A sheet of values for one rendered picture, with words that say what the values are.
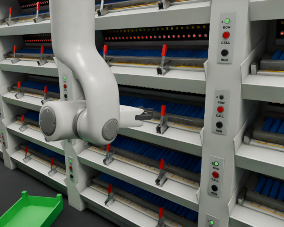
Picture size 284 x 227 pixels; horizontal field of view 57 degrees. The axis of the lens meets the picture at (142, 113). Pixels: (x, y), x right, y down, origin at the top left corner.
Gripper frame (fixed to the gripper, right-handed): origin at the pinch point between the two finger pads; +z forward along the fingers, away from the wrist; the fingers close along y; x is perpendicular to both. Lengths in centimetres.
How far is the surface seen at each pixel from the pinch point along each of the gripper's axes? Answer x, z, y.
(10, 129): -27, 12, -109
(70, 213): -56, 11, -47
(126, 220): -47, 15, -15
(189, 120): -2.3, 14.6, 7.7
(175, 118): -2.3, 14.4, 2.5
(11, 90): -5, 14, -113
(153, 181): -26.1, 13.1, -3.1
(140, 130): -8.0, 9.0, -7.4
